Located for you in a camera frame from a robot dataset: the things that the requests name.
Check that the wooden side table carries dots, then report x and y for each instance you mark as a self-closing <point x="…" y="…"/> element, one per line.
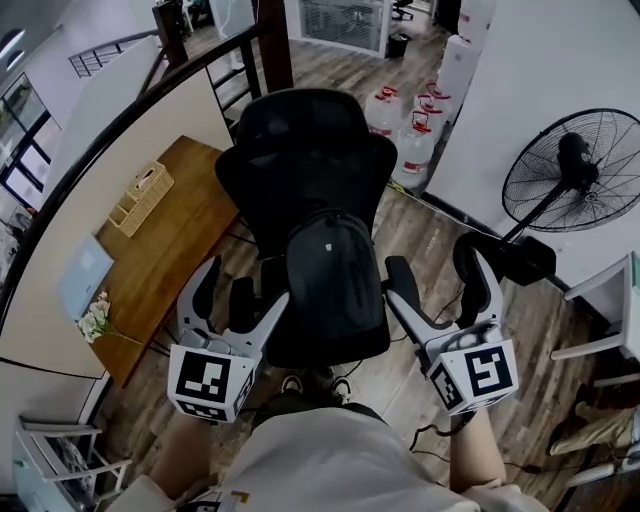
<point x="170" y="240"/>

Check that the black framed window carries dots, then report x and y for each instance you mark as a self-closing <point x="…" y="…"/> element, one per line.
<point x="22" y="135"/>

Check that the person's left forearm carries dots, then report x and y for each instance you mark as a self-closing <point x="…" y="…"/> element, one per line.
<point x="195" y="450"/>

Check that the person's right shoe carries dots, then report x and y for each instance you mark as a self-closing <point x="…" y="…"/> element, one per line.
<point x="342" y="389"/>

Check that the person's left shoe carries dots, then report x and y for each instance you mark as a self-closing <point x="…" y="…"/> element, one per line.
<point x="292" y="384"/>

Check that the white mesh rack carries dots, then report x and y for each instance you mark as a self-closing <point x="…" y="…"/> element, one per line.
<point x="340" y="25"/>

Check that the person's shoe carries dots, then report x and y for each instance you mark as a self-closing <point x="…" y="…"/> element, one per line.
<point x="342" y="389"/>
<point x="292" y="384"/>

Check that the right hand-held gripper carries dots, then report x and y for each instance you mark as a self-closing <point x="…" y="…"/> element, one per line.
<point x="485" y="372"/>

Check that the beige cloth bundle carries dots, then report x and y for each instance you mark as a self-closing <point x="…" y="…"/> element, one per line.
<point x="595" y="425"/>

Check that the black standing fan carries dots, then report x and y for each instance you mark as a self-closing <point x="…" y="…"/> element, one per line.
<point x="575" y="160"/>

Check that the wicker tissue box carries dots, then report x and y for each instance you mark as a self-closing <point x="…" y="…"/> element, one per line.
<point x="142" y="197"/>

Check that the black waste bin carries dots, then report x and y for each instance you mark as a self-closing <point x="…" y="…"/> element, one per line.
<point x="399" y="45"/>

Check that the beige partition panel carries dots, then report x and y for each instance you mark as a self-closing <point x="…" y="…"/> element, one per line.
<point x="75" y="225"/>

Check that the white flower bouquet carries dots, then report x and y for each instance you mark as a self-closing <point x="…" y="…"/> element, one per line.
<point x="95" y="317"/>

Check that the black backpack bag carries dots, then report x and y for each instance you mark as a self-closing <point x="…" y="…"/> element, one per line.
<point x="330" y="275"/>

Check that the white water dispenser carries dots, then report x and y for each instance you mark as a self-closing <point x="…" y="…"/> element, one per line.
<point x="460" y="70"/>

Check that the person's dark trousers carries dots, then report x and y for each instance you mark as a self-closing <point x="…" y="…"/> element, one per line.
<point x="300" y="402"/>

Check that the person's right forearm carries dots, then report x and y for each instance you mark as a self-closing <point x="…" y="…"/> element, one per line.
<point x="477" y="460"/>

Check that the black curved railing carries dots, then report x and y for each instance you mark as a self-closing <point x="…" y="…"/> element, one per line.
<point x="107" y="129"/>

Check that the dark wooden pillar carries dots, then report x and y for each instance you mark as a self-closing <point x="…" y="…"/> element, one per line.
<point x="275" y="45"/>

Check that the black mesh office chair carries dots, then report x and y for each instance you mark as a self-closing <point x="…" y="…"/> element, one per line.
<point x="310" y="150"/>

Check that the white partition panel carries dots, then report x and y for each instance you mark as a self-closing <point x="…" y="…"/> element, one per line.
<point x="100" y="90"/>

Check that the person's white shirt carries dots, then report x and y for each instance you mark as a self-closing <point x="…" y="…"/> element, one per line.
<point x="325" y="460"/>

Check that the light blue notebook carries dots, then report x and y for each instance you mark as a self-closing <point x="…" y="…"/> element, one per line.
<point x="85" y="275"/>

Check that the white shelf unit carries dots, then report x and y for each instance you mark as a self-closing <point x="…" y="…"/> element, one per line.
<point x="627" y="300"/>

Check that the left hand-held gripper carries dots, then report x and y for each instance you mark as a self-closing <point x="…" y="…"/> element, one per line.
<point x="205" y="375"/>

